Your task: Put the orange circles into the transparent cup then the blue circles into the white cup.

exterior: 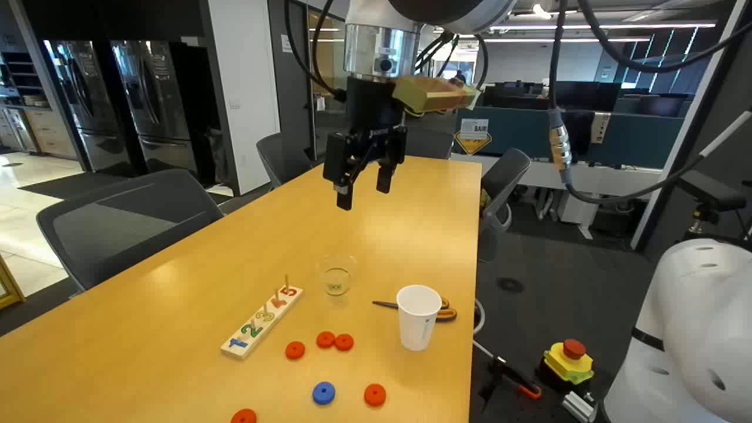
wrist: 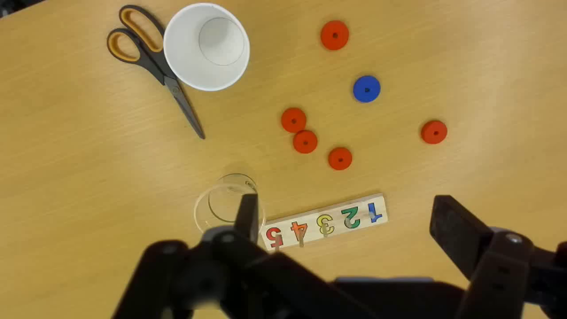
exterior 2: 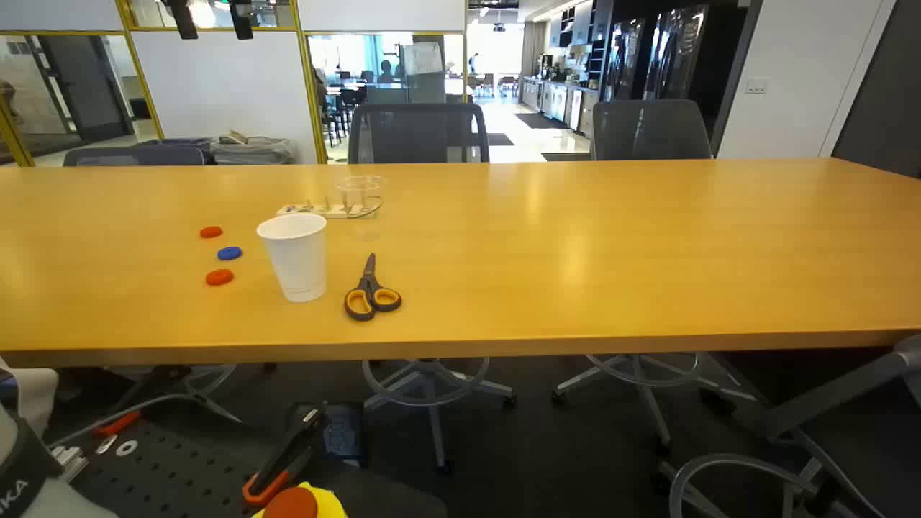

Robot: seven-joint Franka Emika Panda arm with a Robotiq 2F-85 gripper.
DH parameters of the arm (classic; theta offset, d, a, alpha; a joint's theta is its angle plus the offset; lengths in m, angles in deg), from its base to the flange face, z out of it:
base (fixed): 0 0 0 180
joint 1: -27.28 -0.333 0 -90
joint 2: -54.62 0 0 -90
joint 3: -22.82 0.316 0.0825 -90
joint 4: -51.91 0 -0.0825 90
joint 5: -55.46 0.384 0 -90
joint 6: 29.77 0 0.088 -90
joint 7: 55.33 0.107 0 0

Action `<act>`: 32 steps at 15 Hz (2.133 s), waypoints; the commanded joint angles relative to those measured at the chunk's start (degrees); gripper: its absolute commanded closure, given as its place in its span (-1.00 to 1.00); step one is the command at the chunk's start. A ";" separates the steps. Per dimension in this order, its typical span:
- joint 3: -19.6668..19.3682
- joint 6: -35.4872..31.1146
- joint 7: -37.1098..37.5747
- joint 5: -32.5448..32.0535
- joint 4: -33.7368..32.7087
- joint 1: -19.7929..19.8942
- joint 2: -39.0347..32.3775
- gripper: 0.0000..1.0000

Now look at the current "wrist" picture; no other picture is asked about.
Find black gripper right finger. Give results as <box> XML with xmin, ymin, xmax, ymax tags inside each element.
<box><xmin>428</xmin><ymin>192</ymin><xmax>567</xmax><ymax>319</ymax></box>

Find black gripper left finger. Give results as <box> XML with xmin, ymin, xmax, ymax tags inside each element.
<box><xmin>111</xmin><ymin>192</ymin><xmax>378</xmax><ymax>319</ymax></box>

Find orange disc with hole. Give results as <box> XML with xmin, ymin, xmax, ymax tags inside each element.
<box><xmin>419</xmin><ymin>118</ymin><xmax>449</xmax><ymax>144</ymax></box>
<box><xmin>290</xmin><ymin>127</ymin><xmax>320</xmax><ymax>155</ymax></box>
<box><xmin>279</xmin><ymin>105</ymin><xmax>308</xmax><ymax>134</ymax></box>
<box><xmin>325</xmin><ymin>144</ymin><xmax>354</xmax><ymax>171</ymax></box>
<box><xmin>318</xmin><ymin>19</ymin><xmax>350</xmax><ymax>51</ymax></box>

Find blue disc with hole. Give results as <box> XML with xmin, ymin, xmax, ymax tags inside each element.
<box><xmin>350</xmin><ymin>72</ymin><xmax>382</xmax><ymax>104</ymax></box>

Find transparent plastic cup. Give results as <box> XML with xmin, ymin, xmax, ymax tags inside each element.
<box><xmin>192</xmin><ymin>171</ymin><xmax>261</xmax><ymax>235</ymax></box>

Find white paper cup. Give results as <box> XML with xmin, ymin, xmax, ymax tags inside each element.
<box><xmin>160</xmin><ymin>1</ymin><xmax>251</xmax><ymax>93</ymax></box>

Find wooden number puzzle board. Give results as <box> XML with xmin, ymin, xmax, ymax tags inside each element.
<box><xmin>258</xmin><ymin>192</ymin><xmax>389</xmax><ymax>254</ymax></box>

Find black orange handled scissors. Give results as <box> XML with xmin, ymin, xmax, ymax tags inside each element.
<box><xmin>104</xmin><ymin>3</ymin><xmax>207</xmax><ymax>141</ymax></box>

